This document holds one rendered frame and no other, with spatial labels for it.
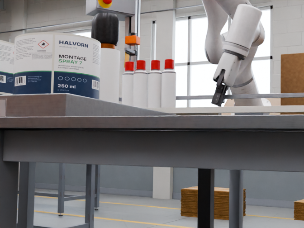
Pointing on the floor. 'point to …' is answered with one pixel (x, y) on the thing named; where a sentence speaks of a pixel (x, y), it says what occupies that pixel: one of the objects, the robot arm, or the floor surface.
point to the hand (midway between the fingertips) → (217, 99)
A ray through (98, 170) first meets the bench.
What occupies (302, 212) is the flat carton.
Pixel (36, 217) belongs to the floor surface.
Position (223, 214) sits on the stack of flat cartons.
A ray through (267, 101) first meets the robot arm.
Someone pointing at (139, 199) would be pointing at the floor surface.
